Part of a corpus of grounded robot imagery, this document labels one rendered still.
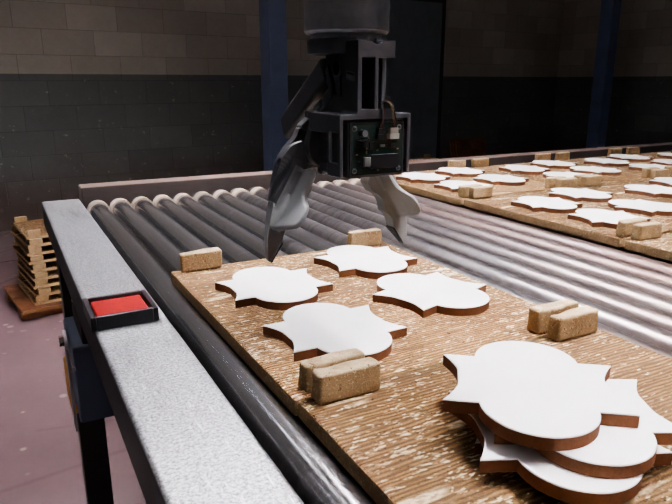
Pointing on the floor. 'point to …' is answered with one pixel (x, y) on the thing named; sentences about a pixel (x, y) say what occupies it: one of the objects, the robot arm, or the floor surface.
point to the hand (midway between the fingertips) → (335, 252)
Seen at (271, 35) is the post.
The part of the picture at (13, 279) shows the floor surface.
